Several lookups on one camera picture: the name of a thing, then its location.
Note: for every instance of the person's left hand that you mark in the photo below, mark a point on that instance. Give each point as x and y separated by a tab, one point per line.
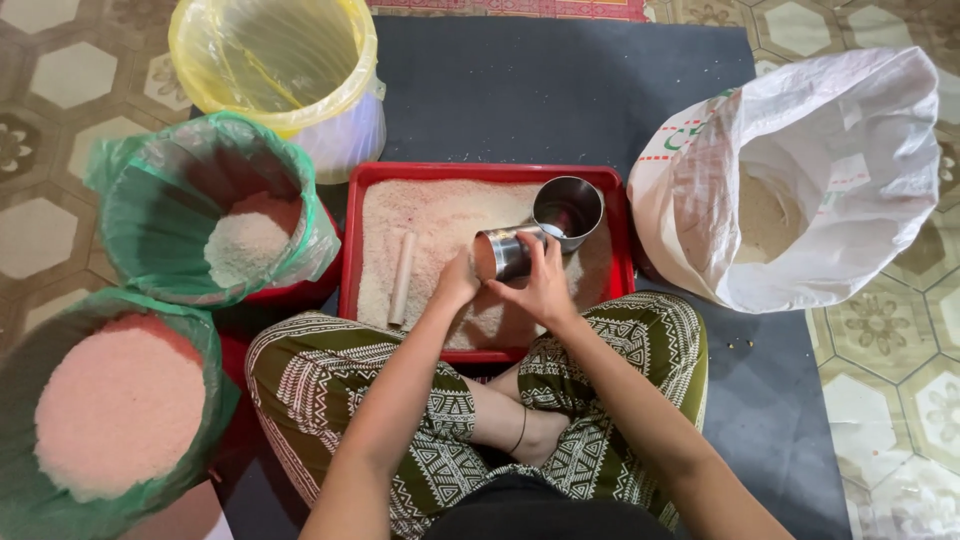
456	283

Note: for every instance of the person's right hand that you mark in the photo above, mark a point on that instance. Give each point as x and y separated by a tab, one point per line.
546	289

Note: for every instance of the person's left fingers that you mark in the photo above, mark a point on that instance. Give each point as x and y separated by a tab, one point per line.
466	268

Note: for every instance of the small steel measuring cup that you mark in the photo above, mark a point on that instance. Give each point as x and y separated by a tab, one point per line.
504	253

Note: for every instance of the rice heap in tray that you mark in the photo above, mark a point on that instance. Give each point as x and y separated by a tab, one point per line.
442	217

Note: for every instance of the wooden levelling stick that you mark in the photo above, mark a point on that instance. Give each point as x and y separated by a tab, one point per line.
402	277

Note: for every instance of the large steel cup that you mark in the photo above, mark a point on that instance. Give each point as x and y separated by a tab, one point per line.
568	206

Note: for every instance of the red plastic tray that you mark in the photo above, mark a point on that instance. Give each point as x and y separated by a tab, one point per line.
352	225

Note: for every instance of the person's bare lower legs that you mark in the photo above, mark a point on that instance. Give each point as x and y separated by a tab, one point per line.
510	420

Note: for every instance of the person's green patterned trousers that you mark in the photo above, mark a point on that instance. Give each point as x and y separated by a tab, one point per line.
322	382

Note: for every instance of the dark grey floor mat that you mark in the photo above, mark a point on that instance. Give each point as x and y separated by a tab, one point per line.
540	90

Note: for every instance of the white rice in bucket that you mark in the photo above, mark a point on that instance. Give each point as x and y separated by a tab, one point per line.
247	238

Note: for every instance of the person's black shirt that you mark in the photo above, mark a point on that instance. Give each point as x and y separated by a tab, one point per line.
540	514

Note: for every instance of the bucket with yellow bag liner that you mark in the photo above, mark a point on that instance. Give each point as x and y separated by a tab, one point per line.
277	60

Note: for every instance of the brownish rice in sack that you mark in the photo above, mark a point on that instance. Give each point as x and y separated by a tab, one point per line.
765	217

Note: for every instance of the red bucket with green liner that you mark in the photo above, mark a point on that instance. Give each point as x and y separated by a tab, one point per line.
172	195

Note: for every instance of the pink rice in bucket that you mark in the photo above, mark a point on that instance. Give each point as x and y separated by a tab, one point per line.
120	405

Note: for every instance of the white woven rice sack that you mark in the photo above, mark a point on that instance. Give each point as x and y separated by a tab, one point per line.
825	135

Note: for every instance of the bucket with dark green liner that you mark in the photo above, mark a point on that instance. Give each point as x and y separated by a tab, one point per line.
22	375

